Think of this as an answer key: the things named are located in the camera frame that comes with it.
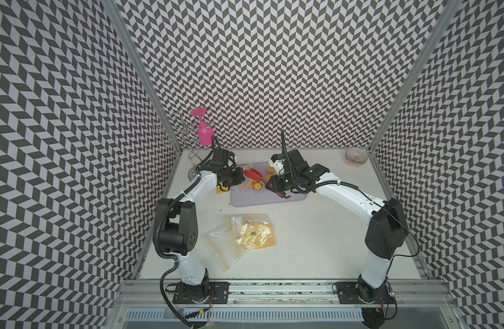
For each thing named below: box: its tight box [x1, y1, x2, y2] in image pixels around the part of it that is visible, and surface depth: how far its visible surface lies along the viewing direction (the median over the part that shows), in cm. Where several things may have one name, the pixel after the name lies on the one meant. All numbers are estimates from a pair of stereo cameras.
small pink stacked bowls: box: [344, 146, 369, 168], surface depth 110 cm
